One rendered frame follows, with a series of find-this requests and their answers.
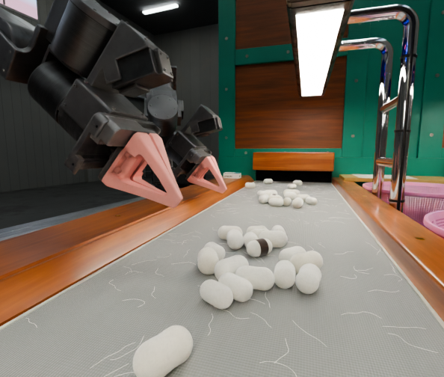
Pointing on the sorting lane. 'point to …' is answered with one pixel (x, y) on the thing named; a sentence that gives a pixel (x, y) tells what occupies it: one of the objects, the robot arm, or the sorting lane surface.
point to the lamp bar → (296, 7)
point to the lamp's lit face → (316, 48)
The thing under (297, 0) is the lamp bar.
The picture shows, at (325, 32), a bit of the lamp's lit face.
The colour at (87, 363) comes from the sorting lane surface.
